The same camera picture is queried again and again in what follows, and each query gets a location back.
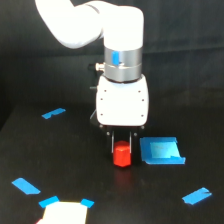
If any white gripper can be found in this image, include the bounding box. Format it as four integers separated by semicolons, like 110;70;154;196
90;75;149;155

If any red hexagonal block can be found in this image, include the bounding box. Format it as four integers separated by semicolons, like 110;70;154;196
113;141;131;167

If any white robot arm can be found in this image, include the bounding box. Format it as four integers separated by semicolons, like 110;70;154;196
35;0;149;158

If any blue taped square marker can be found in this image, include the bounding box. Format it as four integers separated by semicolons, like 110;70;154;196
140;137;186;165

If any blue tape strip far left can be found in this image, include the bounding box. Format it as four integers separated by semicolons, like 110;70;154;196
41;108;66;119

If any blue tape strip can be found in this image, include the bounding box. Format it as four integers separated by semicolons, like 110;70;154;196
182;187;212;205
12;178;40;195
41;108;66;119

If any blue tape on paper right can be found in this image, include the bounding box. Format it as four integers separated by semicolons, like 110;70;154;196
81;199;94;208

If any blue tape on paper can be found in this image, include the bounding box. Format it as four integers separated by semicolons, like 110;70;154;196
38;196;59;208
81;199;94;208

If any blue tape on paper left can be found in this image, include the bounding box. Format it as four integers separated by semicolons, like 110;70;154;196
38;196;59;208

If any blue tape strip right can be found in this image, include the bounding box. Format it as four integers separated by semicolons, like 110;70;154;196
182;187;212;205

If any white paper sheet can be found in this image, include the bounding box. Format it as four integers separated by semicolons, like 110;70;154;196
36;202;87;224

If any blue tape strip near left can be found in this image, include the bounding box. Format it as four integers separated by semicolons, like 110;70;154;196
12;178;40;195

